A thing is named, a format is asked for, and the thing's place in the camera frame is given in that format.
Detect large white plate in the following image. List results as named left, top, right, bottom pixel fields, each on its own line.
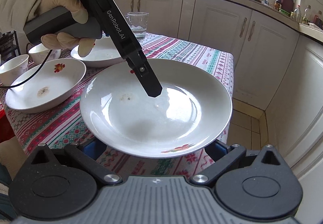
left=80, top=59, right=232, bottom=158

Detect white plate with stain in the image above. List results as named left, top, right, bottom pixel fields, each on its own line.
left=5, top=58, right=86, bottom=114

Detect white bowl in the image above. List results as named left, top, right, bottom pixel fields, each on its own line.
left=28, top=44, right=61, bottom=65
left=0, top=54, right=29, bottom=86

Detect white sleeve left forearm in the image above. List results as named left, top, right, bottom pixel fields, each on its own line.
left=1, top=0, right=41, bottom=33

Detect white kitchen cabinets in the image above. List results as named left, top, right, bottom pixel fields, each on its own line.
left=114, top=0, right=322, bottom=174

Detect gloved left hand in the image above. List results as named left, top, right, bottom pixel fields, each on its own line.
left=34, top=0, right=96, bottom=57

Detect white plate at back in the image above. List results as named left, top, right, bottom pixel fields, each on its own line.
left=71, top=37, right=124, bottom=68

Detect glass mug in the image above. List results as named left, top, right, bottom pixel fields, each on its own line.
left=125, top=12, right=149, bottom=39

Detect patterned tablecloth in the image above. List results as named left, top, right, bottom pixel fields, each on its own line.
left=4, top=34, right=234, bottom=178

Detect dark sauce bottle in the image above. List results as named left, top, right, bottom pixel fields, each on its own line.
left=274, top=0, right=281, bottom=11

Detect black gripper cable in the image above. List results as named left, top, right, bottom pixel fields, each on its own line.
left=0, top=48, right=54, bottom=89

